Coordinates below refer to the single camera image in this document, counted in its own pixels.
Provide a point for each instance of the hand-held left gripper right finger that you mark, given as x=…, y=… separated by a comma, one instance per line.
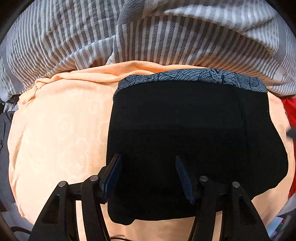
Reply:
x=185, y=183

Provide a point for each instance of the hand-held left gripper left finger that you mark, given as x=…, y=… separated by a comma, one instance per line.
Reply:
x=113, y=178

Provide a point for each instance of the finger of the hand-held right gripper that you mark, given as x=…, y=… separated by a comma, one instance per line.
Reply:
x=291, y=134

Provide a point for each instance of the black pants with blue trim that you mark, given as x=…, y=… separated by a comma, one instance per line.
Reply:
x=185, y=120

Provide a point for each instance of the red cloth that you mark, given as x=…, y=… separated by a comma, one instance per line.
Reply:
x=290, y=111

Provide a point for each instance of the cream blanket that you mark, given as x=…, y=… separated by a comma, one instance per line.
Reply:
x=57, y=139

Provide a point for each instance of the colourful printed bag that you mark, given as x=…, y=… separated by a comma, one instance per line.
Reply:
x=281, y=228

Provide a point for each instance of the grey striped quilt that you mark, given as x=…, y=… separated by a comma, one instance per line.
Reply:
x=161, y=34

